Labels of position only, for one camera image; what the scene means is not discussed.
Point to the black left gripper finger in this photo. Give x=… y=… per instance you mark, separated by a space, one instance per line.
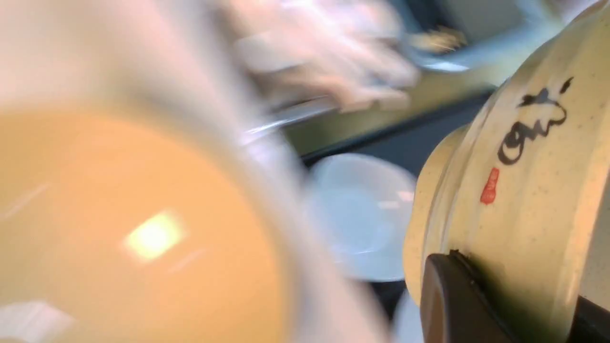
x=454 y=308

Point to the blue plastic chopstick bin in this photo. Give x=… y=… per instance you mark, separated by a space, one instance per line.
x=459 y=35

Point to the white square dish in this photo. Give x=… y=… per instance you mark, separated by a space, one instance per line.
x=363 y=206
x=406 y=323

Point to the beige noodle bowl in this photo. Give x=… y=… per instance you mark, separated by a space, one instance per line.
x=523 y=190

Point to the pile of white spoons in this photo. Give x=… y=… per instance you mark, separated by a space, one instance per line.
x=347 y=49

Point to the large white plastic tub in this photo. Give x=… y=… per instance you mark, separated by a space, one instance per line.
x=164 y=63

